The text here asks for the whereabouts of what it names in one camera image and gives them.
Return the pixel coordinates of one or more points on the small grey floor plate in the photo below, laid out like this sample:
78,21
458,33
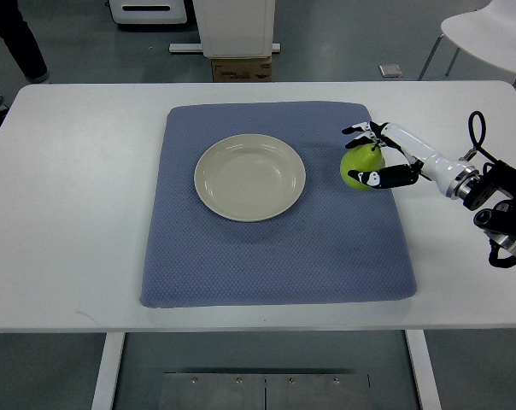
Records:
390,71

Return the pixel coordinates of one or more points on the blue textured mat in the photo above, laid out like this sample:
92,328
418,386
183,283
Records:
335,244

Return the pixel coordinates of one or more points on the brown cardboard box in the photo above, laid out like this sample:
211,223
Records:
242,70

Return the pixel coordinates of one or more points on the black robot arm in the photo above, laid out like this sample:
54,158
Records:
491,195

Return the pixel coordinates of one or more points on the white floor appliance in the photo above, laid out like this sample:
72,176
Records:
148,12

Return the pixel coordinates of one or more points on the white chair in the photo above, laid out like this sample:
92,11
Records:
488,34

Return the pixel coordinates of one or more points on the white table frame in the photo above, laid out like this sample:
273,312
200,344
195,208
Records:
397,363

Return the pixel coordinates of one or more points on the person in dark trousers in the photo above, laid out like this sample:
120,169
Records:
21,43

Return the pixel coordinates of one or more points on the metal base plate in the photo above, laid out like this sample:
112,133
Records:
265,391

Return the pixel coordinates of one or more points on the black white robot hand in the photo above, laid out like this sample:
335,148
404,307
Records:
423,161

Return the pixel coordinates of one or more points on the green pear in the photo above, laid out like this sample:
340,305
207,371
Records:
363,158

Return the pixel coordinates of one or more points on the beige round plate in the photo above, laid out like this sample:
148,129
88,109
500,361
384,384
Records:
249,177

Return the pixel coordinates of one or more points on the white cabinet panel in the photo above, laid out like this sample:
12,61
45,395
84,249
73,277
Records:
235,28

